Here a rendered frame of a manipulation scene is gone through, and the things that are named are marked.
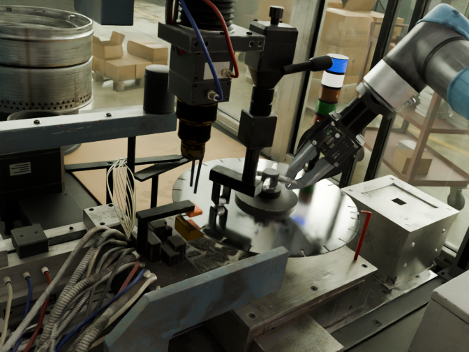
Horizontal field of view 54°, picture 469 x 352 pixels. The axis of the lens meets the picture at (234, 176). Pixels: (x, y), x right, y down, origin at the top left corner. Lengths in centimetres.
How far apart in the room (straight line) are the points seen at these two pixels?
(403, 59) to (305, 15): 66
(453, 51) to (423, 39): 5
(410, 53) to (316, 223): 30
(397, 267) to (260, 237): 37
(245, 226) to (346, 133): 21
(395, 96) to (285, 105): 72
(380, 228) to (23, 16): 108
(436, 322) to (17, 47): 103
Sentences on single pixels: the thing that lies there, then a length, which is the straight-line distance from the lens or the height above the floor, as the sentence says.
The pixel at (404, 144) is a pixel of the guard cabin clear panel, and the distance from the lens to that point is 117.
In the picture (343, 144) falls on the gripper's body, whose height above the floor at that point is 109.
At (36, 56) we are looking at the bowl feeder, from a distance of 121.
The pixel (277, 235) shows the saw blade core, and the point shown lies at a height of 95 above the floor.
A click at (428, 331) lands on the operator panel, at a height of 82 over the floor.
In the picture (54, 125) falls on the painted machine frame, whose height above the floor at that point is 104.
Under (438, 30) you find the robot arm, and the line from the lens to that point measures 72.
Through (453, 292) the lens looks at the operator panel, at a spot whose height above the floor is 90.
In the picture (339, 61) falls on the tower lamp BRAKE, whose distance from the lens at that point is 101.
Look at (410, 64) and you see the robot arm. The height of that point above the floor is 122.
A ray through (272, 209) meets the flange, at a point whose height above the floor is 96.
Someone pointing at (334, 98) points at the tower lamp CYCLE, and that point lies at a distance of 103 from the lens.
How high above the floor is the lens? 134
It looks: 27 degrees down
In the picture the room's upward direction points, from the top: 9 degrees clockwise
